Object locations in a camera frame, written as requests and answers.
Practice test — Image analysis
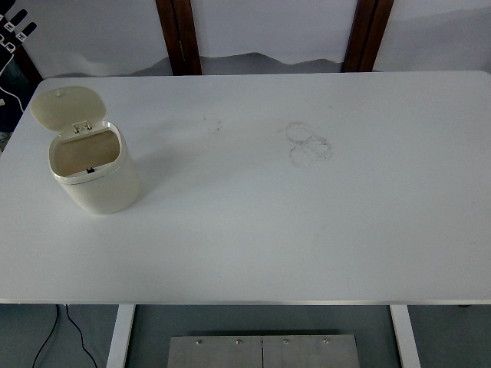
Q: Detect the white cable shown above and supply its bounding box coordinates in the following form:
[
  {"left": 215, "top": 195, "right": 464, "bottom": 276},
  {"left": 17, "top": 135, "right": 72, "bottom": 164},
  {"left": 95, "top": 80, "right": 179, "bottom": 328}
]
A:
[{"left": 0, "top": 51, "right": 23, "bottom": 114}]

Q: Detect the black cable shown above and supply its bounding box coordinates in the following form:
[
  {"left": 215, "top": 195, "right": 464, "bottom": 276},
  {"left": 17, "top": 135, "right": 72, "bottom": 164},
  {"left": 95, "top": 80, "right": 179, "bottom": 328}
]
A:
[
  {"left": 65, "top": 305, "right": 97, "bottom": 368},
  {"left": 32, "top": 305, "right": 61, "bottom": 368}
]

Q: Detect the landscape painted screen panel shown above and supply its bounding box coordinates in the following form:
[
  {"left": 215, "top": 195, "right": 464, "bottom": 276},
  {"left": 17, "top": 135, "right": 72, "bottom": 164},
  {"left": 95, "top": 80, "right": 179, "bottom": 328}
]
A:
[
  {"left": 374, "top": 0, "right": 491, "bottom": 74},
  {"left": 190, "top": 0, "right": 358, "bottom": 75},
  {"left": 0, "top": 0, "right": 173, "bottom": 80}
]

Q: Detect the thin brown wooden screen post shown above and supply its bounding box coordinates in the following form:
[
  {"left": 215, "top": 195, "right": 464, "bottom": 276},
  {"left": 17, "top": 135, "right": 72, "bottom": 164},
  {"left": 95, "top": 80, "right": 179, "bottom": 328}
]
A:
[{"left": 13, "top": 49, "right": 44, "bottom": 84}]

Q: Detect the wide brown wooden screen post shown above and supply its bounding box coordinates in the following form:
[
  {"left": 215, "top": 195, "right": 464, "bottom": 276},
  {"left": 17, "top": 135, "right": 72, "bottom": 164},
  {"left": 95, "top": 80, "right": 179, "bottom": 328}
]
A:
[
  {"left": 342, "top": 0, "right": 395, "bottom": 73},
  {"left": 155, "top": 0, "right": 203, "bottom": 76}
]

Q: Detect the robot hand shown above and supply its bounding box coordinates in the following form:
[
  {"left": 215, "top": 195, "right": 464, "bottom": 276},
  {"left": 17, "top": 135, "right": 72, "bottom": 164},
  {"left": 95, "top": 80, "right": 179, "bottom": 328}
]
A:
[{"left": 0, "top": 8, "right": 38, "bottom": 53}]

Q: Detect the grey metal plate with screws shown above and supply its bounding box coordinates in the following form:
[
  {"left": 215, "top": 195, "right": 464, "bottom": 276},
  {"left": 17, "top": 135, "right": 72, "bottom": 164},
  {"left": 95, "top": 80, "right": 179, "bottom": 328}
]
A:
[{"left": 166, "top": 334, "right": 360, "bottom": 368}]

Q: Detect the cream lidded trash bin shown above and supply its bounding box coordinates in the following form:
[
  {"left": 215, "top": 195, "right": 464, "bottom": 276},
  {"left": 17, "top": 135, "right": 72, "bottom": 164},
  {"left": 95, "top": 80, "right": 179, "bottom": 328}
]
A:
[{"left": 29, "top": 84, "right": 140, "bottom": 215}]

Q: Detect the white table leg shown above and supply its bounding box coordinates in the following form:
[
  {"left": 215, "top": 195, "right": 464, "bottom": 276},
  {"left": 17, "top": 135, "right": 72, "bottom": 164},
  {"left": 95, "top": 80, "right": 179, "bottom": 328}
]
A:
[
  {"left": 389, "top": 305, "right": 422, "bottom": 368},
  {"left": 105, "top": 305, "right": 137, "bottom": 368}
]

